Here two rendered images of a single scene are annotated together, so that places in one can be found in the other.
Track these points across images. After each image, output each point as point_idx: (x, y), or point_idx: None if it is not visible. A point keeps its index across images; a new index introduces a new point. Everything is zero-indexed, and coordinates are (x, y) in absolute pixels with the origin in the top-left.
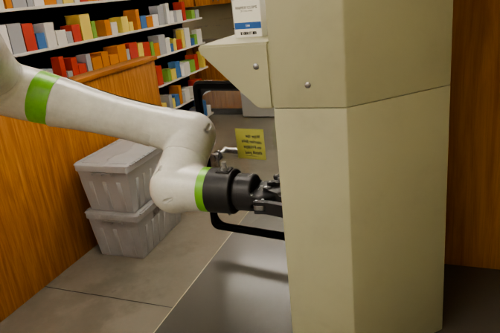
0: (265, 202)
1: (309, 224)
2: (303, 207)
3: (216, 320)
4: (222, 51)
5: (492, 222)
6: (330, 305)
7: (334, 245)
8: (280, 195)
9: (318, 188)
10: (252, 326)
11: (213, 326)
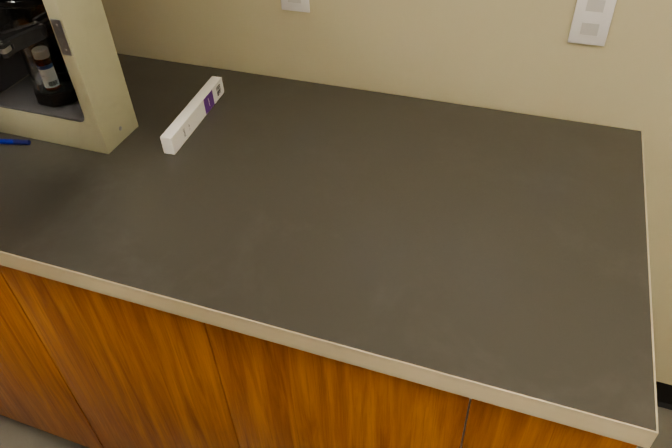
0: (11, 39)
1: (80, 19)
2: (73, 4)
3: (22, 204)
4: None
5: None
6: (112, 83)
7: (99, 27)
8: (3, 33)
9: None
10: (50, 179)
11: (30, 206)
